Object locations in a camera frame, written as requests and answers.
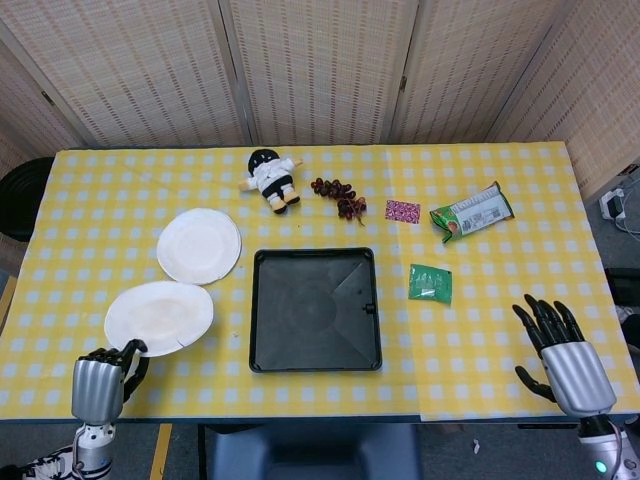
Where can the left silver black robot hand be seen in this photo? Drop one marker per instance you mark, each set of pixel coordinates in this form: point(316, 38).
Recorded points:
point(97, 390)

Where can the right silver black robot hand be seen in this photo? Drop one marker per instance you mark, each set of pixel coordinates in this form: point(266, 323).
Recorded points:
point(580, 375)

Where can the white paper plate cracked rim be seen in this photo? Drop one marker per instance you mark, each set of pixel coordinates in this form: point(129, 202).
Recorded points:
point(160, 317)

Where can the white paper plate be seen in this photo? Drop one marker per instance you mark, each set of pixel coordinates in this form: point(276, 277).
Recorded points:
point(199, 247)

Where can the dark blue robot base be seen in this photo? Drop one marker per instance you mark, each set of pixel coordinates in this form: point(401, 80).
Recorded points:
point(315, 452)

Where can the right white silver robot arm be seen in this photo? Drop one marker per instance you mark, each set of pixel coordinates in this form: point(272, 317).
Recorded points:
point(605, 447)

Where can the black square plastic tray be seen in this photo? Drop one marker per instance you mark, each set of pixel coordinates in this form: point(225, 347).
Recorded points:
point(315, 315)

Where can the white black sneaker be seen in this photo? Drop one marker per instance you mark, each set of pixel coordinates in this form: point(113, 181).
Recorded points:
point(47, 465)

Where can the yellow white checkered tablecloth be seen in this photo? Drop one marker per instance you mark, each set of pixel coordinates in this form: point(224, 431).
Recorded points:
point(500, 325)
point(100, 240)

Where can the black box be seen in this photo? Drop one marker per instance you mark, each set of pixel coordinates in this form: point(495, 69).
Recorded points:
point(625, 287)

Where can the white paper scrap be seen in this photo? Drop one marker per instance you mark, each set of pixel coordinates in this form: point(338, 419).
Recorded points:
point(476, 446)

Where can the white power adapter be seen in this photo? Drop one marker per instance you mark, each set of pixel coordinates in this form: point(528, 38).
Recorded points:
point(612, 205)

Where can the small green foil packet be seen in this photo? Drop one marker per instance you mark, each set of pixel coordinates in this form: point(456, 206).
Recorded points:
point(430, 285)

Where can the green snack bag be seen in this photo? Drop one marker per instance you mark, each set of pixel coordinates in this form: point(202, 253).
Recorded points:
point(472, 212)

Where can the black round ribbed bin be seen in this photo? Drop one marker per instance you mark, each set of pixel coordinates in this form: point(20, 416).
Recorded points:
point(22, 200)

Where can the pink patterned flat packet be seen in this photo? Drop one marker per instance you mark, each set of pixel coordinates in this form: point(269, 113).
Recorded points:
point(402, 211)

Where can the plush doll white black outfit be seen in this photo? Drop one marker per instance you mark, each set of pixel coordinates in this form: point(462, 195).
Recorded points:
point(270, 175)

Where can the bunch of dark red grapes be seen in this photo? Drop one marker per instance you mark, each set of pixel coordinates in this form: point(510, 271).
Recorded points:
point(345, 202)

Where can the woven folding screen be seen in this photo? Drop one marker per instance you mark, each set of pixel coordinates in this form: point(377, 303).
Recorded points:
point(320, 65)

